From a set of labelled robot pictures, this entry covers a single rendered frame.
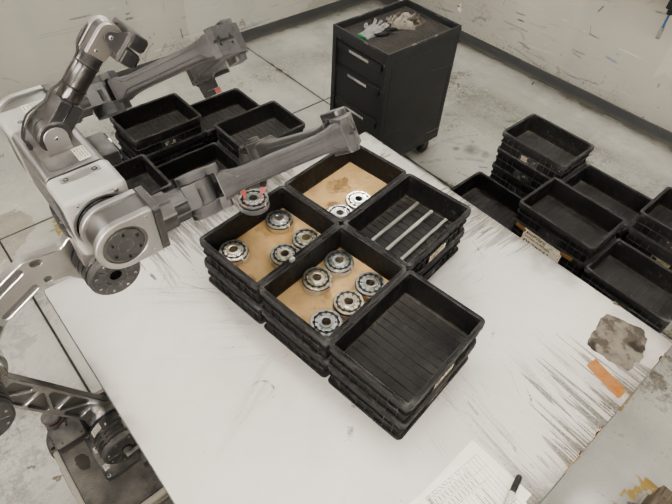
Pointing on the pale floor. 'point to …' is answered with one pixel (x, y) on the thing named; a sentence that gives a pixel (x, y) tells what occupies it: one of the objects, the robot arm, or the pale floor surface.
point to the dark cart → (394, 75)
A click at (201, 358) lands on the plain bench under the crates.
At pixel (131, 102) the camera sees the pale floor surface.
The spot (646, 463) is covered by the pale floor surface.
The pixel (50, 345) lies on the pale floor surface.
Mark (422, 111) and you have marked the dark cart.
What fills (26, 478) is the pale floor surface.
